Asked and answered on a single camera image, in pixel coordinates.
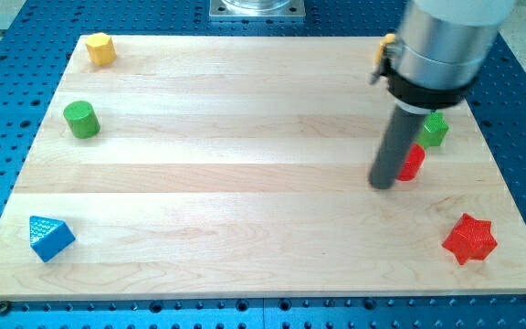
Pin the red cylinder block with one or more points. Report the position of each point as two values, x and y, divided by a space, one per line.
412 164

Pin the red star block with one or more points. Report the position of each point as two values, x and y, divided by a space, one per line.
470 239

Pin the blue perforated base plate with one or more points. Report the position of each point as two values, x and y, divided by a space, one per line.
36 41

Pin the green cylinder block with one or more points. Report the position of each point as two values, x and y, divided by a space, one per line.
81 119

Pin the blue triangle block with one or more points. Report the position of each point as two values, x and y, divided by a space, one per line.
49 236

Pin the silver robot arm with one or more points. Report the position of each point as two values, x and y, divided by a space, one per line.
434 57

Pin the wooden board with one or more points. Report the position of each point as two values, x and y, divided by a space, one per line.
237 167

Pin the yellow hexagon block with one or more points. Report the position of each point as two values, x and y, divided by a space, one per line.
100 48

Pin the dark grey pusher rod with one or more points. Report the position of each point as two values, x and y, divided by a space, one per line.
399 137

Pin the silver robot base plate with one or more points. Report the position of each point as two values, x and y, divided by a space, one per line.
229 9

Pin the green star block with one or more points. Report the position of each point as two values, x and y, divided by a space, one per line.
434 130

